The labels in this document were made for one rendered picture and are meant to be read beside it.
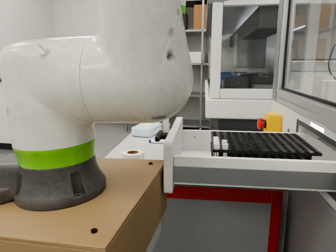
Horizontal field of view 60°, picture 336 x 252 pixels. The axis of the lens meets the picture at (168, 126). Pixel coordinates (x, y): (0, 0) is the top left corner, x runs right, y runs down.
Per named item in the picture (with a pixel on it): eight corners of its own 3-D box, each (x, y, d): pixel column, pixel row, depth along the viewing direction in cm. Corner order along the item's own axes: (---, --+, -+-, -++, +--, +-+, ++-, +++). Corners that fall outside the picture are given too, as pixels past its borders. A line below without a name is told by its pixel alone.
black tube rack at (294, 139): (211, 177, 64) (212, 149, 62) (210, 153, 81) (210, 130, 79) (318, 182, 61) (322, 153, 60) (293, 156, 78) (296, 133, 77)
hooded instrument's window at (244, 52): (208, 98, 150) (210, 4, 141) (206, 79, 323) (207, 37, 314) (453, 101, 137) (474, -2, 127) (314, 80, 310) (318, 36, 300)
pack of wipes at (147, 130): (150, 138, 127) (150, 128, 126) (131, 136, 130) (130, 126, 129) (162, 131, 141) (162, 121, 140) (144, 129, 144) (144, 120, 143)
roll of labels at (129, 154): (138, 159, 100) (138, 148, 99) (147, 165, 94) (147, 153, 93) (119, 162, 96) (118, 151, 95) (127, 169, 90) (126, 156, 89)
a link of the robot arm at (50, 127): (88, 173, 41) (74, 30, 37) (-6, 168, 44) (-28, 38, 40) (123, 147, 53) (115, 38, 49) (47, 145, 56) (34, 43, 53)
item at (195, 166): (173, 184, 61) (173, 156, 59) (182, 149, 86) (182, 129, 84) (380, 195, 56) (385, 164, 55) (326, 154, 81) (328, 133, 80)
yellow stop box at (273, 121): (265, 136, 98) (266, 115, 97) (261, 131, 105) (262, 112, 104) (280, 136, 98) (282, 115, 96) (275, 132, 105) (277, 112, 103)
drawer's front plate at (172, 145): (163, 194, 60) (163, 142, 57) (176, 152, 88) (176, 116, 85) (172, 194, 59) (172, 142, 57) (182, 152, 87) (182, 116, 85)
